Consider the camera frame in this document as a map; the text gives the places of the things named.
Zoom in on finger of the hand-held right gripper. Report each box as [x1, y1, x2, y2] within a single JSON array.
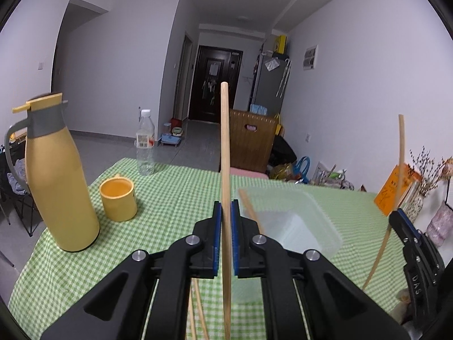
[[396, 208, 439, 256], [388, 211, 420, 247]]

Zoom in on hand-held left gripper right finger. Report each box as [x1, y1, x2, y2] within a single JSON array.
[[231, 199, 413, 340]]

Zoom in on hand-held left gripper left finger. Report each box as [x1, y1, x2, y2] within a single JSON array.
[[40, 200, 223, 340]]

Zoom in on wooden chopstick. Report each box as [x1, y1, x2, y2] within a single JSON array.
[[220, 82, 233, 340], [362, 114, 406, 290], [238, 188, 265, 235], [187, 280, 198, 340], [194, 280, 210, 340]]

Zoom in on clear plastic container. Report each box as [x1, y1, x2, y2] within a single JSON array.
[[232, 186, 344, 304]]

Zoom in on speckled vase with dried flowers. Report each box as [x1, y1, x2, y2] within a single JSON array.
[[407, 145, 447, 220]]

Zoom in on pink vase with dried flowers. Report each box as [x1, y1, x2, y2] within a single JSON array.
[[426, 158, 453, 247]]

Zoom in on orange book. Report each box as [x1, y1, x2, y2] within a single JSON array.
[[374, 164, 422, 217]]

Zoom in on green checked tablecloth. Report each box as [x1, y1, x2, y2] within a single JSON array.
[[7, 158, 425, 340]]

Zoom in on pink seat cushion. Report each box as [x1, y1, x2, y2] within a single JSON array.
[[230, 168, 270, 181]]

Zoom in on yellow snack bags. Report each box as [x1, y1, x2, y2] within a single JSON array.
[[270, 163, 302, 181]]

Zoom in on black bag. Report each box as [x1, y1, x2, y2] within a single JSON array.
[[271, 136, 298, 165]]

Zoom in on yellow cup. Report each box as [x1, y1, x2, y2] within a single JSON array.
[[99, 173, 138, 223]]

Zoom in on clear water bottle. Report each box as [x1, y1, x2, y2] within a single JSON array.
[[135, 108, 157, 176]]

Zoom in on grey refrigerator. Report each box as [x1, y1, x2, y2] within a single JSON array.
[[252, 52, 292, 117]]

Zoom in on dark entrance door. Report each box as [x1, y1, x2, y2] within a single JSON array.
[[188, 45, 244, 125]]

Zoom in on yellow thermos jug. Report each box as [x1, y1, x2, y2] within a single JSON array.
[[4, 93, 101, 253]]

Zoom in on white folded umbrella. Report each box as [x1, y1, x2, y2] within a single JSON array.
[[276, 58, 293, 98]]

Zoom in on black folding chair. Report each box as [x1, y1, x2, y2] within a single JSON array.
[[0, 142, 47, 238]]

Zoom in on pile of clothes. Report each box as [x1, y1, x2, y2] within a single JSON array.
[[6, 158, 29, 196]]

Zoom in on metal wire rack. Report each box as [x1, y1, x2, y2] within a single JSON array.
[[311, 161, 355, 190]]

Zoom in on white wall panel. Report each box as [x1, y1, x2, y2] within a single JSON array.
[[303, 45, 319, 71]]

